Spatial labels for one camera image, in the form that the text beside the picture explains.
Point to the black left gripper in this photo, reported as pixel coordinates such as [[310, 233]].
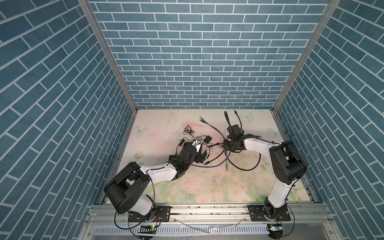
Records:
[[199, 156]]

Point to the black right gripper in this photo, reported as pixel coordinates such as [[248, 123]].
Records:
[[225, 145]]

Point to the black network switch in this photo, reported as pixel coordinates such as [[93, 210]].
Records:
[[198, 143]]

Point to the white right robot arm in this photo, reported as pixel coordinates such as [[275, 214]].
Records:
[[288, 164]]

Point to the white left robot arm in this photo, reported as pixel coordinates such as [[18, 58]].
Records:
[[125, 190]]

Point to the black power adapter right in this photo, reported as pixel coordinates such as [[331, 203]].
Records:
[[207, 139]]

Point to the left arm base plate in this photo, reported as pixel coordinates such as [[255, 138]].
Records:
[[158, 213]]

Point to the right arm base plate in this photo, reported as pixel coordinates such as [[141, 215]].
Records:
[[269, 213]]

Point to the aluminium front rail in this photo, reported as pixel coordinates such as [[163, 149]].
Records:
[[306, 212]]

